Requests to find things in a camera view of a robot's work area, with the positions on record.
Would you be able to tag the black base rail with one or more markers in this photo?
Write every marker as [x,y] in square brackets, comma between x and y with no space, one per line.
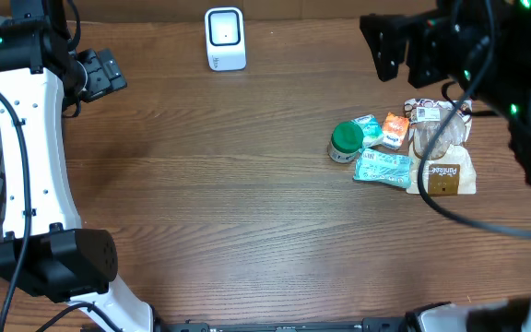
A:
[383,324]

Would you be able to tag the small teal tissue pack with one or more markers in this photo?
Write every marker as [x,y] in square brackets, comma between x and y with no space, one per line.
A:
[372,131]

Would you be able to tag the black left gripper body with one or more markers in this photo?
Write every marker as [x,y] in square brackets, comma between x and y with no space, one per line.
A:
[101,77]

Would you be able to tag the teal wet wipes pack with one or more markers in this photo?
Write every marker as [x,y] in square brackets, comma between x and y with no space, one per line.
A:
[375,166]

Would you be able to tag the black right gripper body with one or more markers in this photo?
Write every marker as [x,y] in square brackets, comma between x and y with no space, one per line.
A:
[433,58]

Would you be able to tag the white barcode scanner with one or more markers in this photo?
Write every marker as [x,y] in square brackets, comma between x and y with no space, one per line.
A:
[225,41]

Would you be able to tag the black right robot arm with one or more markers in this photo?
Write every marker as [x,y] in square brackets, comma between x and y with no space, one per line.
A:
[484,47]

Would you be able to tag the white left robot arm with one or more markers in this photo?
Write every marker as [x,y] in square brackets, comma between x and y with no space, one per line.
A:
[45,250]

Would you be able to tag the orange tissue pack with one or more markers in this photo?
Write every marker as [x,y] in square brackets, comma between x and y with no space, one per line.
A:
[394,131]

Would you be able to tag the brown bread snack bag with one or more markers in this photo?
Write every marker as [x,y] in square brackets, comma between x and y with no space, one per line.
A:
[449,170]

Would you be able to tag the green lid jar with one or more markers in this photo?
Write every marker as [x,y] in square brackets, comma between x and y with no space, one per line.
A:
[345,142]

